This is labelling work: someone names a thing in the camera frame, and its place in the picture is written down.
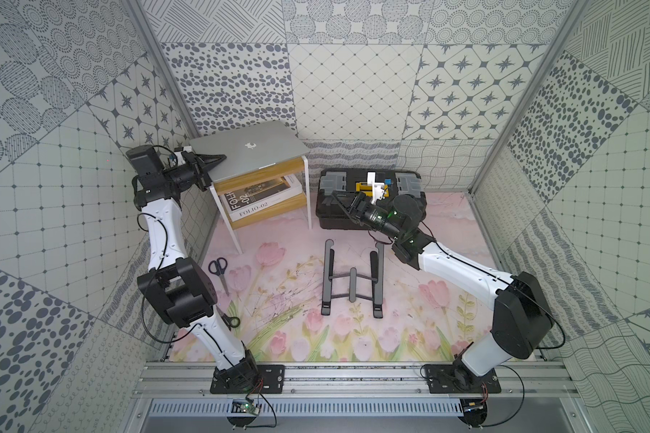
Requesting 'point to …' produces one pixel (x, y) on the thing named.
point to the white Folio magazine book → (241, 202)
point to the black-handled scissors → (229, 321)
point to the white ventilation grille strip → (187, 408)
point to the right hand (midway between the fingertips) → (333, 199)
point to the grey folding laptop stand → (376, 278)
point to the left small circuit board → (244, 406)
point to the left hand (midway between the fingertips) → (221, 154)
